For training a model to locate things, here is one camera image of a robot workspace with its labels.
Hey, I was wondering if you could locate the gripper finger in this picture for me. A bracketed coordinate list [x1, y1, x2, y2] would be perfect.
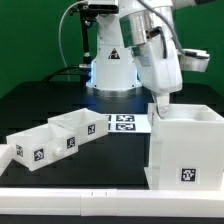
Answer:
[155, 94, 170, 118]

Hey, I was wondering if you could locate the white left rail barrier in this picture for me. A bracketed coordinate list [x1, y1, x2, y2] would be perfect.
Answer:
[0, 144, 12, 176]

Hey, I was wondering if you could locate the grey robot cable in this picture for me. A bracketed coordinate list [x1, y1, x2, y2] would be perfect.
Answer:
[58, 0, 88, 83]

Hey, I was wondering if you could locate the white drawer cabinet box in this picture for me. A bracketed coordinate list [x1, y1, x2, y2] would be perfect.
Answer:
[145, 103, 224, 191]

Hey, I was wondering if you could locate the white rail barrier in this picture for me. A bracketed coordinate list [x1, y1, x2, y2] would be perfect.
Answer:
[0, 144, 12, 176]
[0, 188, 224, 218]

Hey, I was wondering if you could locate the white fiducial marker sheet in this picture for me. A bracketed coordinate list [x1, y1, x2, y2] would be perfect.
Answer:
[106, 114, 151, 133]

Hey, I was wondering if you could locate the white front rail barrier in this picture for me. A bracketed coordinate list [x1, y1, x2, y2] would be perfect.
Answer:
[0, 188, 224, 218]

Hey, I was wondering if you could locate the white drawer with knob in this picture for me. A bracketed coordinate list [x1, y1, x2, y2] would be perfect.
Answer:
[6, 124, 78, 171]

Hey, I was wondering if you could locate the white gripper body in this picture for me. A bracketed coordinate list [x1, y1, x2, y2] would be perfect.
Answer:
[132, 41, 182, 95]

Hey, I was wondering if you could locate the black base cable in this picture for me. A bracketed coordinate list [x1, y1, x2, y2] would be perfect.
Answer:
[41, 64, 92, 83]

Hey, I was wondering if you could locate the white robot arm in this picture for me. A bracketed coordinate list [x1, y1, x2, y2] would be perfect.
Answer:
[85, 0, 214, 118]

